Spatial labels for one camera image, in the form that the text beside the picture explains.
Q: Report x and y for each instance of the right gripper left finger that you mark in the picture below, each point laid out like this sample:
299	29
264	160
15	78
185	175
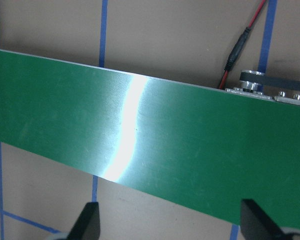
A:
87	225

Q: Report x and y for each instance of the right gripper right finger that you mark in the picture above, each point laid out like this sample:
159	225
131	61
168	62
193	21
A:
255	224

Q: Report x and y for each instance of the green conveyor belt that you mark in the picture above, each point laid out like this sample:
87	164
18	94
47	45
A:
198	147

